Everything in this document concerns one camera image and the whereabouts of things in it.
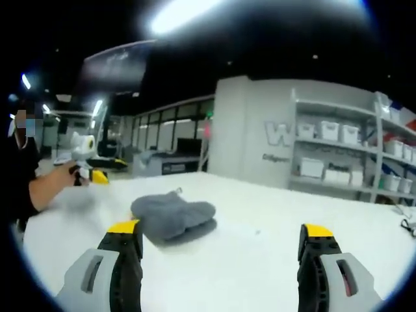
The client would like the large ceiling light panel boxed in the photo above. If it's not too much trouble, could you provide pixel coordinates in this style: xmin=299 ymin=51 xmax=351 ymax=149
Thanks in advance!
xmin=150 ymin=0 xmax=229 ymax=36

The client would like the yellow black device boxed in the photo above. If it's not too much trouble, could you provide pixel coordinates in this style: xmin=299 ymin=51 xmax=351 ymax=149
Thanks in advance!
xmin=86 ymin=157 xmax=129 ymax=170

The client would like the person's left hand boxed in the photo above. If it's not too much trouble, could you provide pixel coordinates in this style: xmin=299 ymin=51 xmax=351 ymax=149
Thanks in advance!
xmin=66 ymin=163 xmax=91 ymax=187

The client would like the grey metal shelving unit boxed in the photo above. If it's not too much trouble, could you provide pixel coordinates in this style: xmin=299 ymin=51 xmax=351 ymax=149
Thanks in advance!
xmin=288 ymin=88 xmax=416 ymax=207

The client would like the grey towel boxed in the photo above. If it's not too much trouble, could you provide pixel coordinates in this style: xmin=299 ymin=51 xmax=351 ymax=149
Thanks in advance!
xmin=129 ymin=190 xmax=218 ymax=243

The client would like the dark hanging ceiling screen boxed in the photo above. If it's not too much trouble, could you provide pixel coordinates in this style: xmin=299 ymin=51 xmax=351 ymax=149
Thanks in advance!
xmin=80 ymin=40 xmax=156 ymax=96

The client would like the black monitor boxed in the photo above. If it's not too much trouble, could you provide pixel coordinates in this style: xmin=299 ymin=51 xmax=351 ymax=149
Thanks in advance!
xmin=176 ymin=137 xmax=200 ymax=157

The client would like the grey workbench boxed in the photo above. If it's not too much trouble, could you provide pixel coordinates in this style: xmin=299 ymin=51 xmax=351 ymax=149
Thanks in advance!
xmin=160 ymin=155 xmax=203 ymax=177

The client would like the person in black shirt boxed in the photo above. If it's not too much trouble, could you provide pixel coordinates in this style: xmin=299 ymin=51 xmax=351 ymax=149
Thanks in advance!
xmin=5 ymin=135 xmax=42 ymax=234

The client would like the black cable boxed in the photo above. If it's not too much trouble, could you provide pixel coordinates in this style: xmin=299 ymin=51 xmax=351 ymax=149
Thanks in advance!
xmin=399 ymin=217 xmax=416 ymax=236

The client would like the row of white storage bins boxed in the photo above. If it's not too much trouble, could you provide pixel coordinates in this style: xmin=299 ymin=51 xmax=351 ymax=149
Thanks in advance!
xmin=299 ymin=119 xmax=416 ymax=193

